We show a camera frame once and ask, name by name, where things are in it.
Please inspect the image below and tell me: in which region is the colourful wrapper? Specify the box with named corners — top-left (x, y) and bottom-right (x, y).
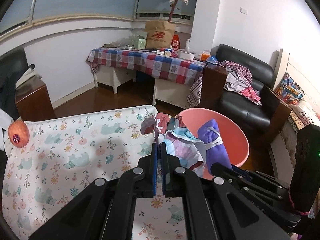
top-left (140, 113), bottom-right (207, 177)

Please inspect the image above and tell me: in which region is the purple cloth bundle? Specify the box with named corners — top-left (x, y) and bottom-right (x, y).
top-left (197, 119), bottom-right (232, 175)

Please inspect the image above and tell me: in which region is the pink plastic trash bin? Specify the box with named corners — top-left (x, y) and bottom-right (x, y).
top-left (179, 108), bottom-right (249, 167)

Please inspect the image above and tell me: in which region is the black leather sofa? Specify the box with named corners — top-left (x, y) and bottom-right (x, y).
top-left (215, 44), bottom-right (274, 134)

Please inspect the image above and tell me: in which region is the plaid checkered tablecloth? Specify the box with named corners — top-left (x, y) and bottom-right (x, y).
top-left (86, 48), bottom-right (206, 107)

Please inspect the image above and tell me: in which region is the white cabinet under table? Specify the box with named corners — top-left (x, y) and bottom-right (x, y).
top-left (93, 66), bottom-right (136, 94)

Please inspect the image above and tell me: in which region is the dark wooden side cabinet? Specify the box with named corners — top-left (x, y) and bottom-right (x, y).
top-left (198, 63), bottom-right (227, 109)

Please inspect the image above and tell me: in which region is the bed with patterned cover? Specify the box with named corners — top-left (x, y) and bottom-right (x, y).
top-left (270, 48), bottom-right (319, 183)

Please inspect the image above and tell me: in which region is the floral tablecloth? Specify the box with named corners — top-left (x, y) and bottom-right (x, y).
top-left (2, 104), bottom-right (190, 240)

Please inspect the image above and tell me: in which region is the white round bowl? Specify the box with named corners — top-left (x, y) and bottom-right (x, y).
top-left (178, 49), bottom-right (195, 61)

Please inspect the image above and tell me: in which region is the orange tissue box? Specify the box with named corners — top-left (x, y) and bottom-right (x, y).
top-left (199, 50), bottom-right (211, 61)

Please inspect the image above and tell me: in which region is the blue plastic bag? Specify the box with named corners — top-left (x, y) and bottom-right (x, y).
top-left (206, 56), bottom-right (219, 65)

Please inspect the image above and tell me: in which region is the white bottle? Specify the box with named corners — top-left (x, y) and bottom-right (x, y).
top-left (185, 38), bottom-right (190, 51)

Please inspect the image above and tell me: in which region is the pile of clothes on sofa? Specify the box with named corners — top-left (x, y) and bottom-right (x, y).
top-left (221, 60), bottom-right (261, 106)

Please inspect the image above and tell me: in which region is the light green box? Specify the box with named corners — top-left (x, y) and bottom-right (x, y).
top-left (129, 31), bottom-right (148, 50)

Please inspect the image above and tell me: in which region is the red packet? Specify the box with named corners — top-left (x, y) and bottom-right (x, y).
top-left (171, 34), bottom-right (181, 51)

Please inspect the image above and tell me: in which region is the comic print pillow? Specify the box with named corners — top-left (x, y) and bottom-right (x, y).
top-left (275, 73), bottom-right (305, 105)

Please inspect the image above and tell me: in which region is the brown paper shopping bag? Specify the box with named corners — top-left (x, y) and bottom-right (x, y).
top-left (144, 20), bottom-right (176, 49)

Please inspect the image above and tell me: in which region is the brown wooden nightstand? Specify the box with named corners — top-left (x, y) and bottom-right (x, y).
top-left (15, 76), bottom-right (56, 121)

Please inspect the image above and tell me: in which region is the red apple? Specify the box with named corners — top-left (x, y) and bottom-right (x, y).
top-left (8, 120), bottom-right (30, 148)

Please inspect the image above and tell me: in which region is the black leather chair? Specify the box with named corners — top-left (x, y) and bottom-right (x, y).
top-left (0, 47), bottom-right (35, 120)

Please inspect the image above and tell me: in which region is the white wall socket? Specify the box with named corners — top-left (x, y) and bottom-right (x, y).
top-left (240, 7), bottom-right (248, 15)

